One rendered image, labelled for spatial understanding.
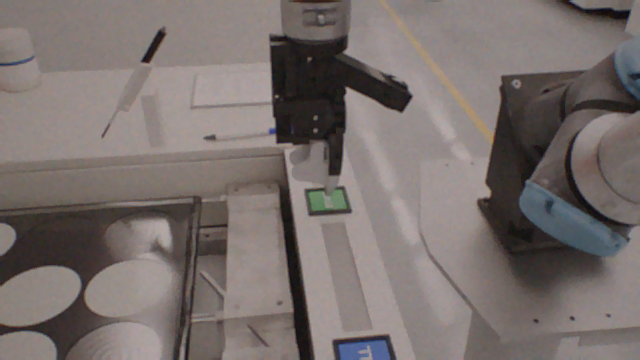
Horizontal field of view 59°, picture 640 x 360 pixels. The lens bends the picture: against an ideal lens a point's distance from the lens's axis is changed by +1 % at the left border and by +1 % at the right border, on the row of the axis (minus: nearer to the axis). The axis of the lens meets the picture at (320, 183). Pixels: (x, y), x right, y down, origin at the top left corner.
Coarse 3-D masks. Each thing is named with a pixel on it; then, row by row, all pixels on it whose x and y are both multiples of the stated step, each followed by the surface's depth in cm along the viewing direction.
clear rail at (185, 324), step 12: (192, 216) 81; (192, 228) 78; (192, 240) 76; (192, 252) 74; (192, 264) 72; (192, 276) 70; (192, 288) 68; (192, 300) 67; (192, 312) 66; (180, 324) 64; (180, 336) 62; (180, 348) 61
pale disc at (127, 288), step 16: (112, 272) 71; (128, 272) 71; (144, 272) 71; (160, 272) 71; (96, 288) 69; (112, 288) 69; (128, 288) 69; (144, 288) 69; (160, 288) 69; (96, 304) 66; (112, 304) 66; (128, 304) 66; (144, 304) 66
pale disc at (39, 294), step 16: (32, 272) 71; (48, 272) 71; (64, 272) 71; (0, 288) 69; (16, 288) 69; (32, 288) 69; (48, 288) 69; (64, 288) 69; (0, 304) 66; (16, 304) 66; (32, 304) 66; (48, 304) 66; (64, 304) 66; (0, 320) 64; (16, 320) 64; (32, 320) 64
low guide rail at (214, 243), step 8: (216, 232) 86; (224, 232) 86; (200, 240) 84; (208, 240) 84; (216, 240) 84; (224, 240) 85; (200, 248) 85; (208, 248) 85; (216, 248) 85; (224, 248) 85
